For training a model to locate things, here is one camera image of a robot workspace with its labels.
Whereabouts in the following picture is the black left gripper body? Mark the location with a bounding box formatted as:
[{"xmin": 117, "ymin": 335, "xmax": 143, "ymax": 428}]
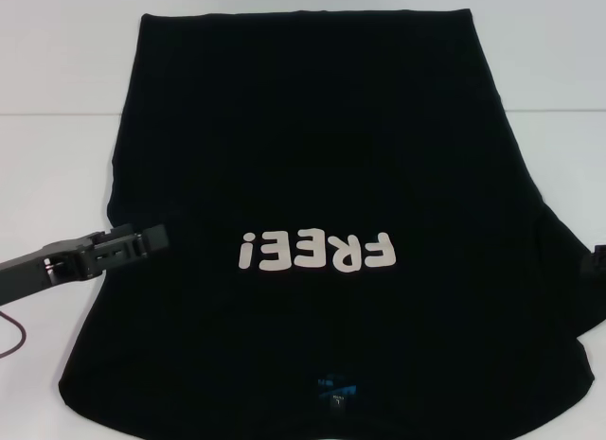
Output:
[{"xmin": 0, "ymin": 235, "xmax": 95, "ymax": 306}]

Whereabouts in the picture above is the black shirt with FREE print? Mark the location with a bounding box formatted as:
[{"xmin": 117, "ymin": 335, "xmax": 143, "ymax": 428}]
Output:
[{"xmin": 56, "ymin": 8, "xmax": 606, "ymax": 440}]

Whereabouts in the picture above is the dark left arm cable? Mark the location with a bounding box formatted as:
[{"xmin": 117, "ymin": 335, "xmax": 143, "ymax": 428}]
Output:
[{"xmin": 0, "ymin": 310, "xmax": 28, "ymax": 360}]

